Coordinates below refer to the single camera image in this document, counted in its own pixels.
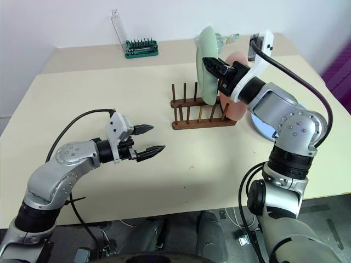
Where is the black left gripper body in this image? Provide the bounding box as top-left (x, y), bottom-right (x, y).
top-left (117, 136), bottom-right (139, 162)

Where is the green plate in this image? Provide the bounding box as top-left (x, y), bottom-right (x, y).
top-left (195, 26), bottom-right (220, 106)

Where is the dark grey rounded shape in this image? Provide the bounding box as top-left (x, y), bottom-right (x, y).
top-left (195, 210), bottom-right (229, 261)
top-left (120, 216), bottom-right (171, 260)

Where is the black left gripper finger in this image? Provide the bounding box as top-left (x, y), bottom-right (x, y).
top-left (133, 124), bottom-right (155, 136)
top-left (135, 145), bottom-right (166, 163)

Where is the wooden dish rack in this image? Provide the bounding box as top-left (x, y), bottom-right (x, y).
top-left (170, 82), bottom-right (237, 130)

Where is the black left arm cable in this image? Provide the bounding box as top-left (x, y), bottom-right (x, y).
top-left (45, 108), bottom-right (116, 163)

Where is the green screwdriver bit set case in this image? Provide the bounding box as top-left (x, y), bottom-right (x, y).
top-left (111, 8), bottom-right (160, 59)

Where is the blue plate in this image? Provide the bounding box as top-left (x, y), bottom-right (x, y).
top-left (251, 103), bottom-right (305, 142)

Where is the clear glass container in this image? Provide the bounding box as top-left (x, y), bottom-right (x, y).
top-left (194, 32), bottom-right (241, 53)

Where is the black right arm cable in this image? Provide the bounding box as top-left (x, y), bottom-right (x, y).
top-left (251, 40), bottom-right (334, 146)

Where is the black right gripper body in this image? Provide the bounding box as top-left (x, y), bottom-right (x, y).
top-left (218, 61), bottom-right (250, 92)

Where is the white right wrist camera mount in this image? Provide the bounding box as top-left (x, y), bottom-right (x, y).
top-left (230, 29), bottom-right (275, 102)

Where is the small metal bracket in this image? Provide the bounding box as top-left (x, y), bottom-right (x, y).
top-left (236, 231), bottom-right (251, 247)

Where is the white floor cable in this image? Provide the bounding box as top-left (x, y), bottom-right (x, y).
top-left (219, 207), bottom-right (261, 234)

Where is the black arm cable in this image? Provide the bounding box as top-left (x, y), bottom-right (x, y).
top-left (251, 40), bottom-right (334, 146)
top-left (45, 108), bottom-right (116, 163)

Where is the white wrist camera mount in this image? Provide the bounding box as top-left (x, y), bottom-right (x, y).
top-left (105, 110), bottom-right (135, 165)
top-left (230, 29), bottom-right (275, 102)

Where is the pink plate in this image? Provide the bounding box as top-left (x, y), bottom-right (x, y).
top-left (218, 52), bottom-right (249, 122)

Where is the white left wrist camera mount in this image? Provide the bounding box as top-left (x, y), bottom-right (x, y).
top-left (105, 110), bottom-right (135, 165)

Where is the thin black hanging cable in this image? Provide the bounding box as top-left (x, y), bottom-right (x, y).
top-left (68, 191), bottom-right (111, 263)
top-left (237, 161), bottom-right (271, 263)

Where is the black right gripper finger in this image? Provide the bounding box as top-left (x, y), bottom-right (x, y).
top-left (202, 56), bottom-right (229, 81)

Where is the small grey box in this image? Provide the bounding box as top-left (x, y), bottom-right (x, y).
top-left (74, 247), bottom-right (92, 263)

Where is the purple ribbed object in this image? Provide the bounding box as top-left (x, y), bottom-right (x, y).
top-left (319, 41), bottom-right (351, 112)

